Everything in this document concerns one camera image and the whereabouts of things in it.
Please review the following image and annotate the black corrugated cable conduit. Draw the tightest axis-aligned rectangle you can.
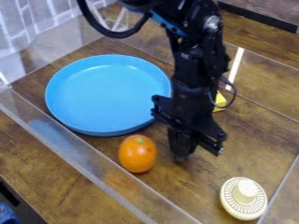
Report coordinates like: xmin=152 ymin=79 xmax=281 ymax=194
xmin=75 ymin=0 xmax=153 ymax=39

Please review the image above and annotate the orange ball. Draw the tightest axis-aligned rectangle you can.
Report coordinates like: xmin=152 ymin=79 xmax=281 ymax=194
xmin=117 ymin=135 xmax=157 ymax=173

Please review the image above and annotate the yellow butter box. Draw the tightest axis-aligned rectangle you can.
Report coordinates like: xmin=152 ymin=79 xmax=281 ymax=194
xmin=213 ymin=92 xmax=227 ymax=112

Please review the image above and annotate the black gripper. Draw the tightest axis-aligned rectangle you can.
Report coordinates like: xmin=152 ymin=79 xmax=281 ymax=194
xmin=152 ymin=80 xmax=227 ymax=162

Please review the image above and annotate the black cable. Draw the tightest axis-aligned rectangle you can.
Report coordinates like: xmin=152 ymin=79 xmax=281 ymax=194
xmin=207 ymin=74 xmax=239 ymax=109

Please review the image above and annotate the blue round tray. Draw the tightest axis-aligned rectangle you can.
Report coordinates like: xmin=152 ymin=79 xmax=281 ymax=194
xmin=44 ymin=54 xmax=171 ymax=137

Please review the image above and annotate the clear acrylic enclosure wall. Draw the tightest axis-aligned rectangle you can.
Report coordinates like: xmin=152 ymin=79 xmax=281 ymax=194
xmin=0 ymin=14 xmax=299 ymax=224

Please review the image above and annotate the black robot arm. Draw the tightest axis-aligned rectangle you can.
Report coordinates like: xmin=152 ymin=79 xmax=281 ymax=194
xmin=119 ymin=0 xmax=229 ymax=163

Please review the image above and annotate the blue object at corner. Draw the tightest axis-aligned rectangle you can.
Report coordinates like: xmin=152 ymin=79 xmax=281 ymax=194
xmin=0 ymin=203 xmax=20 ymax=224

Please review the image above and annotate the cream round lid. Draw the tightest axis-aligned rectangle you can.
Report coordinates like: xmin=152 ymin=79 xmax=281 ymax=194
xmin=219 ymin=177 xmax=267 ymax=221

